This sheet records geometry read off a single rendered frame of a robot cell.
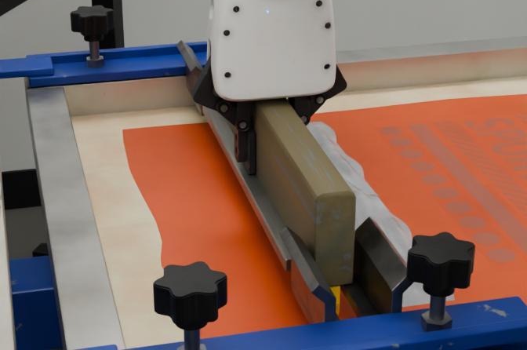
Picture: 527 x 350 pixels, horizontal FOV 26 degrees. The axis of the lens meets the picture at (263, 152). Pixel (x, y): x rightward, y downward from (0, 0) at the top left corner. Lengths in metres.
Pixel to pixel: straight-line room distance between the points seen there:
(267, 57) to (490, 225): 0.24
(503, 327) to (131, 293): 0.29
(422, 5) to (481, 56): 1.92
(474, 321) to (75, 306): 0.27
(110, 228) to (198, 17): 2.10
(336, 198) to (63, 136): 0.36
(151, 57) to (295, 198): 0.43
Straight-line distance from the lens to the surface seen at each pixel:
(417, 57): 1.27
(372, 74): 1.26
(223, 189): 1.03
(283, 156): 0.86
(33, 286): 0.97
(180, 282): 0.68
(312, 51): 0.92
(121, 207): 1.01
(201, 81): 0.93
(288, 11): 0.90
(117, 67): 1.20
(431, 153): 1.11
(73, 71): 1.20
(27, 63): 1.21
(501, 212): 1.01
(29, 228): 3.07
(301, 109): 0.95
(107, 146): 1.13
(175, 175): 1.06
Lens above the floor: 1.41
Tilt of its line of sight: 24 degrees down
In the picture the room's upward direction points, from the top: straight up
